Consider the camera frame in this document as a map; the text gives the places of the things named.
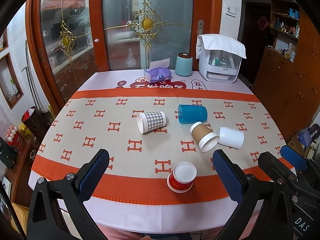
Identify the white metal pole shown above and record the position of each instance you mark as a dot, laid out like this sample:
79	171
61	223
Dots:
31	80

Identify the dark door with red sign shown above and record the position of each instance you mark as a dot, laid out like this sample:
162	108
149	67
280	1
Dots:
252	42

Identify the white cup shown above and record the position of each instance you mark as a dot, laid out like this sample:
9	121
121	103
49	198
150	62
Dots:
231	138

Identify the blue printed box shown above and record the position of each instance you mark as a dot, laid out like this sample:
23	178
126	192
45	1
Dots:
306	136

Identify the white printed tablecloth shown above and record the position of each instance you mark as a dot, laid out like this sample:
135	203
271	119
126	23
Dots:
150	212

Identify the blue plastic cup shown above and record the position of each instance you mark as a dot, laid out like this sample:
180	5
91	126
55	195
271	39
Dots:
193	114

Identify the black woven basket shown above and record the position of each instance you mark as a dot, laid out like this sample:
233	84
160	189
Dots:
37	125

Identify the wooden shelf cabinet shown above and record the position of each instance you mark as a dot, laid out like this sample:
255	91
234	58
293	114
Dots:
285	80

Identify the red box of white balls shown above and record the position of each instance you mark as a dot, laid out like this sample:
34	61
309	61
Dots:
16	138

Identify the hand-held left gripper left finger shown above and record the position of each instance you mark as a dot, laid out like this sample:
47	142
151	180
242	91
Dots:
93	177

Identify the white plastic bag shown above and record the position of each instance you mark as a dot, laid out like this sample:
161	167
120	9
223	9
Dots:
130	58

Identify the white countertop appliance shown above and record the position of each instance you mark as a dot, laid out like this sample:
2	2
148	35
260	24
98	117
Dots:
221	67

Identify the white cloth cover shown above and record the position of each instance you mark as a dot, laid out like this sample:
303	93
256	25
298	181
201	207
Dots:
220	45

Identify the glass door with gold ornament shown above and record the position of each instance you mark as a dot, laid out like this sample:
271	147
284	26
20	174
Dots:
147	25
65	42

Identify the grey checkered paper cup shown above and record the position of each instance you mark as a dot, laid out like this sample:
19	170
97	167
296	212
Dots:
153	121

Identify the black box device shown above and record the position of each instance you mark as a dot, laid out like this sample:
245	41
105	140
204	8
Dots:
7	155

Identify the red paper cup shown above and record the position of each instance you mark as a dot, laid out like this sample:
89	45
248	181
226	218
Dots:
180	182

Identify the teal canister with brown lid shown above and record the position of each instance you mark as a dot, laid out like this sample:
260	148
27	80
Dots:
183	65

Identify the pink cloth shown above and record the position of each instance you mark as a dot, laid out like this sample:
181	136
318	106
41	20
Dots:
140	235

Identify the wooden wall frame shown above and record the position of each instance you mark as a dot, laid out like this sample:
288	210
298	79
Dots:
5	60

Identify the white wall switch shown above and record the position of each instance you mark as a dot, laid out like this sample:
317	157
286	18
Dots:
230	10

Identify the brown paper cup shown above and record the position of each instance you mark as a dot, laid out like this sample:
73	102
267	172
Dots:
201	133

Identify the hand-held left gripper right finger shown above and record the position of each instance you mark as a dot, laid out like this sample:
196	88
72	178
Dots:
228	177

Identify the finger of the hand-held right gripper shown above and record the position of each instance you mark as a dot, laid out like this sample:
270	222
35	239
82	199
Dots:
273	163
293	157

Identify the purple tissue pack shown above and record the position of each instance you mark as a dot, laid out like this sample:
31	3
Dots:
157	75

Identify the orange patterned table blanket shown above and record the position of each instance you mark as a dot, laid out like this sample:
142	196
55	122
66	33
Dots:
125	130

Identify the yellow seat cushion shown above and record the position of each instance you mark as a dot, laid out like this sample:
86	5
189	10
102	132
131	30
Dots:
21	220

